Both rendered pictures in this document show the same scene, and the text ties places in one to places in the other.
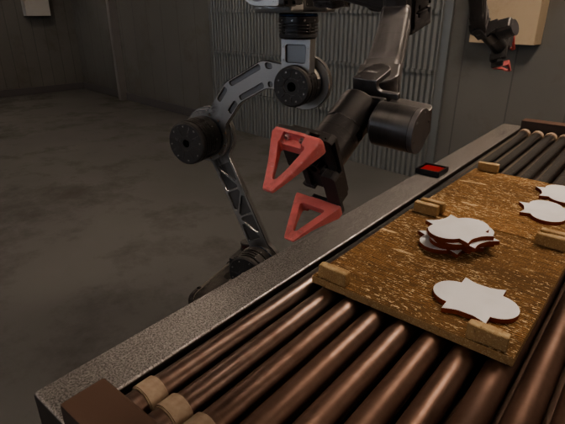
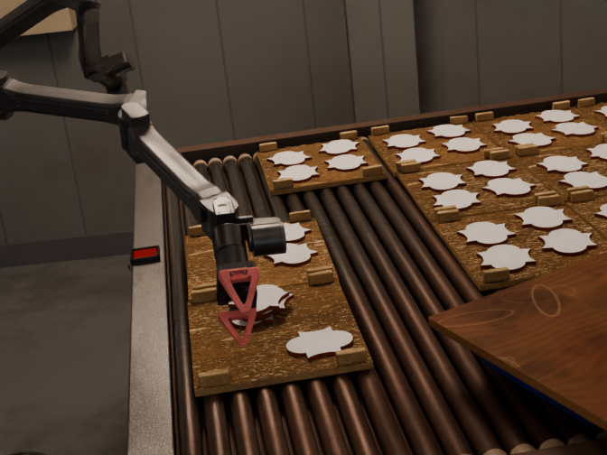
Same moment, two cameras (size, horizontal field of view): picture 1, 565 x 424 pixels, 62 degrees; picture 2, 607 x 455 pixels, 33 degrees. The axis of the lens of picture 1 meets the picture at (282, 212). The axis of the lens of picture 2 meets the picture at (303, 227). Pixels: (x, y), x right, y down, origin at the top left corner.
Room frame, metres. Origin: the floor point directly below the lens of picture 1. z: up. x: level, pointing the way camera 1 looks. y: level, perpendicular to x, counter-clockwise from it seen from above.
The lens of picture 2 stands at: (-0.64, 1.01, 1.92)
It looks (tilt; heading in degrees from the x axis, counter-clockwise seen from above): 21 degrees down; 315
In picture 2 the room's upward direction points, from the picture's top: 6 degrees counter-clockwise
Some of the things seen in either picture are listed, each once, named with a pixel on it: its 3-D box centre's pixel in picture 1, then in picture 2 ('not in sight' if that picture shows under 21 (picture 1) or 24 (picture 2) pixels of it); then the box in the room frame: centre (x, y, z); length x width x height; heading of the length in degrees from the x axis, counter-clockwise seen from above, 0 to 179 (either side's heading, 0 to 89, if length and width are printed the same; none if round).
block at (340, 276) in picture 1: (334, 273); (214, 378); (0.72, -0.09, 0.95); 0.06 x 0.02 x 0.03; 50
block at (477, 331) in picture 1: (488, 335); (350, 356); (0.55, -0.30, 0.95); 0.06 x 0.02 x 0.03; 50
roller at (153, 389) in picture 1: (432, 198); (179, 285); (1.21, -0.42, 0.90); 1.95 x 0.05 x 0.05; 141
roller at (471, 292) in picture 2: not in sight; (436, 246); (0.79, -0.92, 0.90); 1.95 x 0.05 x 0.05; 141
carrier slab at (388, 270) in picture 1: (448, 266); (273, 332); (0.79, -0.32, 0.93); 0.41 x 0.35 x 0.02; 140
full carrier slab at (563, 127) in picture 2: not in sight; (544, 128); (0.99, -1.79, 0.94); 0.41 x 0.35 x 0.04; 141
